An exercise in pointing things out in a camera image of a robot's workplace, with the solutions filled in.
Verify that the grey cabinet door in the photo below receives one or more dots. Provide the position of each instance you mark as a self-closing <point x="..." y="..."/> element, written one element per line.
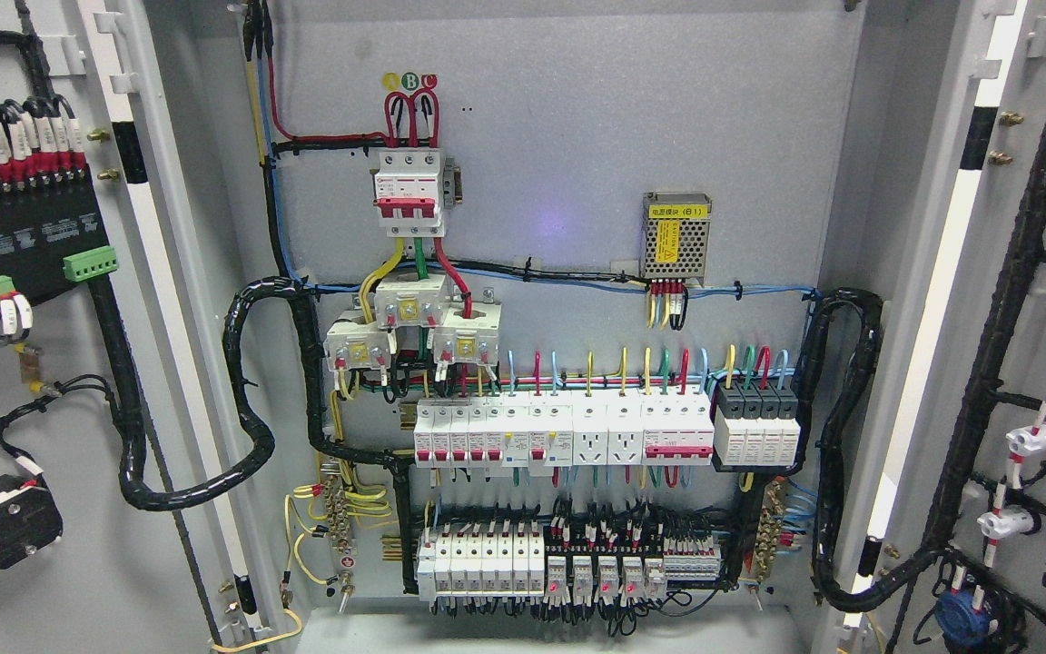
<point x="119" y="579"/>
<point x="932" y="533"/>

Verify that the white mini breaker row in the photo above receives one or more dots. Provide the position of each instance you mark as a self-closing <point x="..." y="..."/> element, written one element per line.
<point x="494" y="434"/>

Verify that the white current transformers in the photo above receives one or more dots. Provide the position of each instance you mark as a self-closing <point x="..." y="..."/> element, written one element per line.
<point x="406" y="309"/>

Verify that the white socket modules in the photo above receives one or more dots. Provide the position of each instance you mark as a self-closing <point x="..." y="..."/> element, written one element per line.
<point x="608" y="429"/>

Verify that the main red white breaker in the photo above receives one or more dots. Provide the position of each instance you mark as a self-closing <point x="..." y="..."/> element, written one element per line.
<point x="415" y="191"/>

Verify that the perforated metal power supply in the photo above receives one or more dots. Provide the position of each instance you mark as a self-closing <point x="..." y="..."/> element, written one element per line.
<point x="676" y="229"/>

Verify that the white red circuit breaker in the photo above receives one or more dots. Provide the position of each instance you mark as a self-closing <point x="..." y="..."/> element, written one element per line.
<point x="678" y="429"/>

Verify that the lower white breaker row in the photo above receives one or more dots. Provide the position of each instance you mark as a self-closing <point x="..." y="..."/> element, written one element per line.
<point x="475" y="562"/>

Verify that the black relay terminal row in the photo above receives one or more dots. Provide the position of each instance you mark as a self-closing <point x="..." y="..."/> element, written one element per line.
<point x="620" y="559"/>

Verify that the black white surge protector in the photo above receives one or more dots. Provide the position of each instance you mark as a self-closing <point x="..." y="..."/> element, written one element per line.
<point x="755" y="427"/>

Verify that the black digital power meter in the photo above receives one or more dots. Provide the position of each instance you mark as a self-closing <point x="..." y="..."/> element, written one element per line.
<point x="51" y="237"/>

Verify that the white rotary selector switch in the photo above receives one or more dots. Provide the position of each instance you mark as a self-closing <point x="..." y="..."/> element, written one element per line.
<point x="29" y="519"/>

